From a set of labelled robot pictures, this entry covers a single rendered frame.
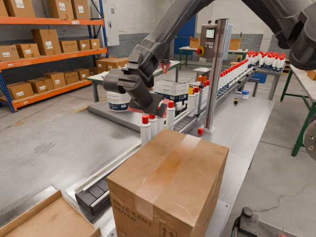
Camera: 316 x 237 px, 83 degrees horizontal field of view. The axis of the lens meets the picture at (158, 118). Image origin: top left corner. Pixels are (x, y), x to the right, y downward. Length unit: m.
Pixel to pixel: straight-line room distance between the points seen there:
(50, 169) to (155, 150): 0.64
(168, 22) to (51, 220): 0.78
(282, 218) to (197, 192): 1.63
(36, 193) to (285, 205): 1.96
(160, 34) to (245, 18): 8.20
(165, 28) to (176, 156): 0.37
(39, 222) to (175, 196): 0.56
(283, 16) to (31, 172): 1.13
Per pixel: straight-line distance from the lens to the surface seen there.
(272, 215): 2.03
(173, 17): 0.58
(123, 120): 1.27
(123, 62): 5.13
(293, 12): 0.53
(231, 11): 8.79
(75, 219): 0.81
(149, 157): 0.54
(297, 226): 2.06
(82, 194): 0.81
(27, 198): 0.97
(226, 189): 0.89
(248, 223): 1.52
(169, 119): 1.04
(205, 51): 1.19
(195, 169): 0.51
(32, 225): 0.86
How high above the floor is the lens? 1.46
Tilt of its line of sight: 27 degrees down
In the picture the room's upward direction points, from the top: straight up
